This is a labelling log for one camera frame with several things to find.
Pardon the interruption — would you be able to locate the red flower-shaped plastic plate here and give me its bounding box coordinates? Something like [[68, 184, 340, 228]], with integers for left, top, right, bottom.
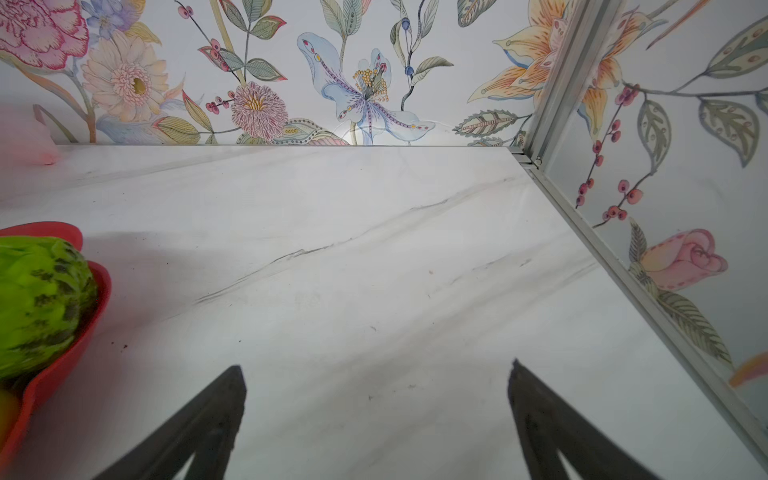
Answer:
[[1, 221, 112, 472]]

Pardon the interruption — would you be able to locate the aluminium corner post right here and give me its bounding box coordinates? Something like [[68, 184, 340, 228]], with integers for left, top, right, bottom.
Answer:
[[517, 1, 767, 463]]

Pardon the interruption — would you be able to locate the green toy melon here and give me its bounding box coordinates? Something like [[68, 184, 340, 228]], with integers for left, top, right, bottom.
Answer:
[[1, 236, 98, 380]]

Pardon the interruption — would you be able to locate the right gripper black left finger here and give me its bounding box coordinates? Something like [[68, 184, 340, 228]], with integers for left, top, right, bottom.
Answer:
[[97, 365, 247, 480]]

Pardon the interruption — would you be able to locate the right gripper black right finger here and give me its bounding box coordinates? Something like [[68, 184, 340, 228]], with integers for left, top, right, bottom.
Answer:
[[507, 360, 657, 479]]

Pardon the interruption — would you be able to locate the yellow toy pepper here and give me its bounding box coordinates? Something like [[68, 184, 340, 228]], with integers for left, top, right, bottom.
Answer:
[[0, 390, 21, 447]]

